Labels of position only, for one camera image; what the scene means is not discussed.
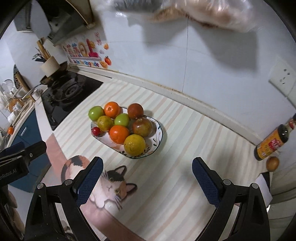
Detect red cherry tomato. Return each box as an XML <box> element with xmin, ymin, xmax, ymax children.
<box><xmin>91</xmin><ymin>126</ymin><xmax>101</xmax><ymax>137</ymax></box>

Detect bright orange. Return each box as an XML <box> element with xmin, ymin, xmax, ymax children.
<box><xmin>104</xmin><ymin>101</ymin><xmax>120</xmax><ymax>119</ymax></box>
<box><xmin>109</xmin><ymin>125</ymin><xmax>130</xmax><ymax>144</ymax></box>

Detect yellow orange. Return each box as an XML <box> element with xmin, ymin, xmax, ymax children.
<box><xmin>123</xmin><ymin>134</ymin><xmax>145</xmax><ymax>157</ymax></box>

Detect yellow-green orange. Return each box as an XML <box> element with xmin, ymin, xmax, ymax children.
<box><xmin>97</xmin><ymin>115</ymin><xmax>114</xmax><ymax>132</ymax></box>

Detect large green apple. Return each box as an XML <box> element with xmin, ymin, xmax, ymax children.
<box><xmin>88</xmin><ymin>105</ymin><xmax>104</xmax><ymax>122</ymax></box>

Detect small green apple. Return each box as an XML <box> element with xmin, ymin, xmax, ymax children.
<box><xmin>114</xmin><ymin>113</ymin><xmax>130</xmax><ymax>127</ymax></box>

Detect dark red apple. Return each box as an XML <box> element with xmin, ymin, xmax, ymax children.
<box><xmin>132</xmin><ymin>118</ymin><xmax>153</xmax><ymax>138</ymax></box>

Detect dark orange tangerine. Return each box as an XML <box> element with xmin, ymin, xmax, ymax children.
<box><xmin>127</xmin><ymin>103</ymin><xmax>144</xmax><ymax>120</ymax></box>

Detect orange on far counter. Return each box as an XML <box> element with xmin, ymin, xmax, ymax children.
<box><xmin>7</xmin><ymin>126</ymin><xmax>14</xmax><ymax>135</ymax></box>

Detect blue kitchen cabinet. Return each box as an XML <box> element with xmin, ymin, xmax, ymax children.
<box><xmin>5</xmin><ymin>108</ymin><xmax>52</xmax><ymax>193</ymax></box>

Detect striped cat table mat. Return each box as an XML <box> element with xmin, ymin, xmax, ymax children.
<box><xmin>43</xmin><ymin>79</ymin><xmax>266</xmax><ymax>240</ymax></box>

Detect brown kiwi fruit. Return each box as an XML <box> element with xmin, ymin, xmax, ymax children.
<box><xmin>266</xmin><ymin>157</ymin><xmax>280</xmax><ymax>172</ymax></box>

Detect black gas stove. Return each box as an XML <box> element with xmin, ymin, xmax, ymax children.
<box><xmin>41</xmin><ymin>71</ymin><xmax>103</xmax><ymax>130</ymax></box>

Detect black wok pan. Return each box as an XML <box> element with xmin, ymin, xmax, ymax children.
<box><xmin>22</xmin><ymin>61</ymin><xmax>68</xmax><ymax>99</ymax></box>

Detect oval floral ceramic plate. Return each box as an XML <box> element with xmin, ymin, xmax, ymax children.
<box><xmin>91</xmin><ymin>103</ymin><xmax>163</xmax><ymax>159</ymax></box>

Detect soy sauce bottle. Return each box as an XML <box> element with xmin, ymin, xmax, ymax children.
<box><xmin>254</xmin><ymin>114</ymin><xmax>295</xmax><ymax>161</ymax></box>

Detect white utensil holder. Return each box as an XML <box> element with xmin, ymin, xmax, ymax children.
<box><xmin>41</xmin><ymin>56</ymin><xmax>60</xmax><ymax>77</ymax></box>

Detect black range hood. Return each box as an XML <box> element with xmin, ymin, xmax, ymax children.
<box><xmin>14</xmin><ymin>0</ymin><xmax>95</xmax><ymax>45</ymax></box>

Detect plastic bag with eggs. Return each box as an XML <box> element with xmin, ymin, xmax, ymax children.
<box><xmin>151</xmin><ymin>0</ymin><xmax>256</xmax><ymax>33</ymax></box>

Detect plastic bag dark contents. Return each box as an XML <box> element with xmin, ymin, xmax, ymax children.
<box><xmin>113</xmin><ymin>0</ymin><xmax>163</xmax><ymax>13</ymax></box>

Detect wire dish rack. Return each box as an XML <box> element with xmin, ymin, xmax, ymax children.
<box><xmin>0</xmin><ymin>64</ymin><xmax>31</xmax><ymax>117</ymax></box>

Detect colourful wall sticker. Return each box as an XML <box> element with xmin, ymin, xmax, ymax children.
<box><xmin>61</xmin><ymin>31</ymin><xmax>112</xmax><ymax>69</ymax></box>

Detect white wall socket panel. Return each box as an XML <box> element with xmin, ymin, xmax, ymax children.
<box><xmin>268</xmin><ymin>57</ymin><xmax>295</xmax><ymax>107</ymax></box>

